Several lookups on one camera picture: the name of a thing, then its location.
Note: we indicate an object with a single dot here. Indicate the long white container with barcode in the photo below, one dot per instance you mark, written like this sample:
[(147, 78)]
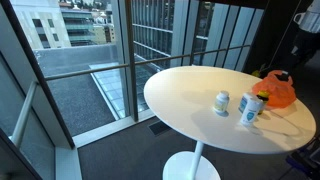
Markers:
[(250, 112)]

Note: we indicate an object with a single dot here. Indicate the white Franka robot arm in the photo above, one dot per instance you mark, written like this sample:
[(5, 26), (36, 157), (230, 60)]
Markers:
[(311, 15)]

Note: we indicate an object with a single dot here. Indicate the blue black robot base stand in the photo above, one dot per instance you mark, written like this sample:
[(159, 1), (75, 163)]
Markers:
[(305, 158)]

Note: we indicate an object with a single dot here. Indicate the orange plastic bag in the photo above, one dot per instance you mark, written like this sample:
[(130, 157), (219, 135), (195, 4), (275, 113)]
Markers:
[(278, 91)]

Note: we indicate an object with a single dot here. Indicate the dark floor vent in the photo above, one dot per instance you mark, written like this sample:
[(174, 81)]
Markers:
[(158, 128)]

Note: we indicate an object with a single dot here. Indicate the small white yellow-label pill bottle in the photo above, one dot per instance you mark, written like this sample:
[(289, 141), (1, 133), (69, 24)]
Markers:
[(221, 102)]

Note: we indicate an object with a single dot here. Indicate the grey metal window railing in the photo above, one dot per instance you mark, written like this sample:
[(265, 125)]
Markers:
[(100, 69)]

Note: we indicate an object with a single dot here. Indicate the white table pedestal base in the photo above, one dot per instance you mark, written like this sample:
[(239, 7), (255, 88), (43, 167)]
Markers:
[(181, 168)]

